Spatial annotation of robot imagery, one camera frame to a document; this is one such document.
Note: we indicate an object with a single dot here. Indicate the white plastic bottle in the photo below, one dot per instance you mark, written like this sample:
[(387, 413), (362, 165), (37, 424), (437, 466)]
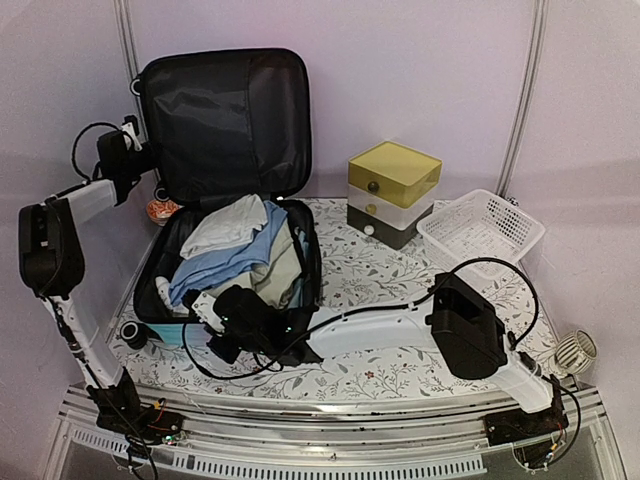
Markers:
[(162, 286)]

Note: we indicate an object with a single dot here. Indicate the left metal wall post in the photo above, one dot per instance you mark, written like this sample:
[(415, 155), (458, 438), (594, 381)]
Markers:
[(124, 21)]

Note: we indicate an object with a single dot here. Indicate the light blue folded garment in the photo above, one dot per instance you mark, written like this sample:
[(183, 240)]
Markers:
[(217, 267)]

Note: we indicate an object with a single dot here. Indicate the pink and teal kids suitcase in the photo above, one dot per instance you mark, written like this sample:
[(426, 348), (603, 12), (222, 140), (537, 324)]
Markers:
[(220, 125)]

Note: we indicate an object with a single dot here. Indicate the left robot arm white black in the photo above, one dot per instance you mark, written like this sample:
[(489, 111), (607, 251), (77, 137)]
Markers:
[(52, 265)]

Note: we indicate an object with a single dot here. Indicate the yellow and white storage box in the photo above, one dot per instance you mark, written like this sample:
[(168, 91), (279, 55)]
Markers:
[(390, 188)]

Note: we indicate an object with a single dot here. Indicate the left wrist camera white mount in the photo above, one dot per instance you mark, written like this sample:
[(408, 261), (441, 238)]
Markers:
[(130, 127)]

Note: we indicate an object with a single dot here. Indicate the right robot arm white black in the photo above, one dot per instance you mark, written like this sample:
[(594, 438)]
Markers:
[(452, 319)]

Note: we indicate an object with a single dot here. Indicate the right metal wall post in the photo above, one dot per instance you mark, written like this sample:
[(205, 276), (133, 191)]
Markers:
[(531, 68)]

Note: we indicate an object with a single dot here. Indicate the silver ribbed metal cup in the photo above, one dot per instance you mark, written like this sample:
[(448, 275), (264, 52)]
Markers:
[(575, 353)]

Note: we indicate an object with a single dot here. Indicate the metal wall post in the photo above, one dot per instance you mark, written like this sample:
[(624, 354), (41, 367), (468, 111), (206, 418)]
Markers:
[(124, 21), (531, 68)]

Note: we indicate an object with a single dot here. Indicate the aluminium front rail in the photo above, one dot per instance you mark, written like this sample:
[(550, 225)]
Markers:
[(236, 437)]

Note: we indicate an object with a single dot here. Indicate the beige folded garment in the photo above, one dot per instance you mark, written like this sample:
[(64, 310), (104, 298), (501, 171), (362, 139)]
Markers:
[(274, 281)]

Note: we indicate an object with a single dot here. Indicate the white folded garment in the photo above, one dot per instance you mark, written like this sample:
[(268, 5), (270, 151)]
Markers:
[(229, 227)]

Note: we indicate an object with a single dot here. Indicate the orange patterned ceramic bowl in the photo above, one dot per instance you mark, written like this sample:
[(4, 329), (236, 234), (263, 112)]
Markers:
[(159, 212)]

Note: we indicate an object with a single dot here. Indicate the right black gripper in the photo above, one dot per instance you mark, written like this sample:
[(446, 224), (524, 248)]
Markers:
[(229, 351)]

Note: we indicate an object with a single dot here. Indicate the white plastic mesh basket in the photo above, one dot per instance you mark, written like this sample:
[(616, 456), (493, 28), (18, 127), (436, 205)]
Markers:
[(478, 224)]

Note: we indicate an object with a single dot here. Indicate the floral white tablecloth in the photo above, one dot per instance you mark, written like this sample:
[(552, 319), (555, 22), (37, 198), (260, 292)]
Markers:
[(356, 270)]

